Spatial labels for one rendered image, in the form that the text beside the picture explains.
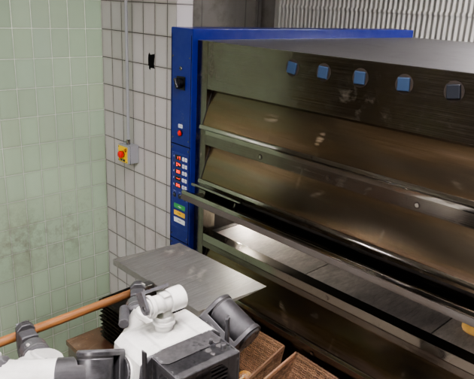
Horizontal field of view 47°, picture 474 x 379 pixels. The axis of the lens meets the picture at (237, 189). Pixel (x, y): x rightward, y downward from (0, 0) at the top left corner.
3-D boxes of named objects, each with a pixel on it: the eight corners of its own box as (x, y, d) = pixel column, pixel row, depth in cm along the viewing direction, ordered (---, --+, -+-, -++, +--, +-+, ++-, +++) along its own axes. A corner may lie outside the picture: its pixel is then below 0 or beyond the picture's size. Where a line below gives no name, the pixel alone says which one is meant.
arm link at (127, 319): (155, 306, 195) (156, 323, 184) (141, 330, 197) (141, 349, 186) (126, 294, 192) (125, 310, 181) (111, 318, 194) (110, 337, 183)
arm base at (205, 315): (259, 339, 169) (263, 322, 160) (228, 365, 163) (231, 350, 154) (226, 305, 176) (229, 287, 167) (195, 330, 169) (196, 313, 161)
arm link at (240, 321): (250, 343, 172) (259, 319, 162) (229, 359, 166) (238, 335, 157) (224, 316, 176) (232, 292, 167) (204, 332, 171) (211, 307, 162)
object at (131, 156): (129, 159, 310) (129, 141, 306) (139, 162, 303) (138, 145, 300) (117, 161, 305) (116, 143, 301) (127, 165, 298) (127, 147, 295)
